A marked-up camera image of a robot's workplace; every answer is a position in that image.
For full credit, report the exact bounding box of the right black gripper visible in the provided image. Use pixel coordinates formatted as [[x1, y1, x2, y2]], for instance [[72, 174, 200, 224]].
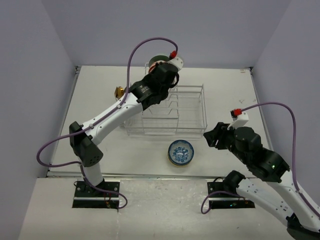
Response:
[[203, 121, 249, 164]]

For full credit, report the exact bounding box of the blue floral bowl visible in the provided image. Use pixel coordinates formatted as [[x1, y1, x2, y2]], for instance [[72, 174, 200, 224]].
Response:
[[167, 139, 195, 163]]

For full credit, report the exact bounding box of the yellow teal patterned bowl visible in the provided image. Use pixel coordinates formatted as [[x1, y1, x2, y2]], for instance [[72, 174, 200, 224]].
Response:
[[168, 158, 192, 167]]

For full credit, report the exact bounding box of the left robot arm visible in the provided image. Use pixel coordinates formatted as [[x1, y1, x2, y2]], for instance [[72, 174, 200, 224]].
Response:
[[69, 60, 183, 197]]

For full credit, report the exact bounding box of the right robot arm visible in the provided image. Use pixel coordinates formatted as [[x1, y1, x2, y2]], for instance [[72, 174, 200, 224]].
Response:
[[203, 122, 320, 240]]

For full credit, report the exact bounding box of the red pink patterned bowl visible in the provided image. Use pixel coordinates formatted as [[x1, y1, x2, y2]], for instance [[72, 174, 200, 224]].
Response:
[[148, 64, 156, 73]]

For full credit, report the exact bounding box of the dark green bowl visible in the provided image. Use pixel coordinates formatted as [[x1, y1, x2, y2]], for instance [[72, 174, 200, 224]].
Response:
[[148, 54, 171, 68]]

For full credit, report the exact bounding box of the gold spoon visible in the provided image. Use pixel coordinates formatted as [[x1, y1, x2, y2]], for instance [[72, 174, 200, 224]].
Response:
[[114, 86, 125, 100]]

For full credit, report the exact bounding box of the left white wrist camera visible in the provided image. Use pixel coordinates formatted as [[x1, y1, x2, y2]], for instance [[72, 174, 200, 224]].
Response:
[[168, 50, 184, 71]]

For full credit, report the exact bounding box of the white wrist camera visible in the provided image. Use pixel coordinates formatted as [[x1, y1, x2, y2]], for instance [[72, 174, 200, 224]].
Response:
[[168, 50, 184, 71], [227, 108, 249, 130]]

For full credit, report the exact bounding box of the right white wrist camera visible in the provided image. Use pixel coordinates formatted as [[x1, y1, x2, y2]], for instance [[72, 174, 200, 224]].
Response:
[[227, 108, 249, 130]]

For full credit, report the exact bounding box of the white wire dish rack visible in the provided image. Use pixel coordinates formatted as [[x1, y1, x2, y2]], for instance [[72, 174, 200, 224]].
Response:
[[121, 67, 208, 139]]

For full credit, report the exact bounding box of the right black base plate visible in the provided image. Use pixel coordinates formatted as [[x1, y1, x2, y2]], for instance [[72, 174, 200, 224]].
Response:
[[207, 181, 255, 210]]

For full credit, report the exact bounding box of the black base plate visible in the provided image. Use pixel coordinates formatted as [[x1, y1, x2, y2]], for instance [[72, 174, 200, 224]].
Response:
[[207, 181, 255, 210], [72, 180, 120, 210]]

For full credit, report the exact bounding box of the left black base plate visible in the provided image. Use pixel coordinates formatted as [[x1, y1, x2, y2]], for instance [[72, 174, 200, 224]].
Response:
[[72, 180, 120, 210]]

